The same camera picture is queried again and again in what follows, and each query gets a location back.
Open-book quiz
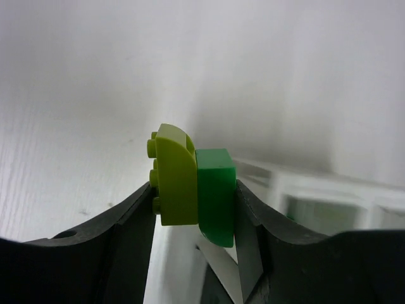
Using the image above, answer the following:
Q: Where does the green lego stack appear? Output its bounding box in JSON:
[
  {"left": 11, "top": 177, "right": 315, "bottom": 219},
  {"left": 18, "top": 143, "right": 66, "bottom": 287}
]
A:
[{"left": 196, "top": 149, "right": 236, "bottom": 248}]

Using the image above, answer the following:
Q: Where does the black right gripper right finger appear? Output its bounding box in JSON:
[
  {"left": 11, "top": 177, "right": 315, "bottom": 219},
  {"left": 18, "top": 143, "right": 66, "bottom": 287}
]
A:
[{"left": 234, "top": 182, "right": 404, "bottom": 303}]

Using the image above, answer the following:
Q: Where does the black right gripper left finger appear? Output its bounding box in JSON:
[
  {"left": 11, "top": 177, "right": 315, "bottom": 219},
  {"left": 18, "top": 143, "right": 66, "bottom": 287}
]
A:
[{"left": 1, "top": 184, "right": 156, "bottom": 303}]

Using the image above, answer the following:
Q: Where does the white two-slot container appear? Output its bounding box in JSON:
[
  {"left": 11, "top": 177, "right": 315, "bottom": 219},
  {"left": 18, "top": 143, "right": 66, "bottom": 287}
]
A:
[{"left": 198, "top": 158, "right": 404, "bottom": 303}]

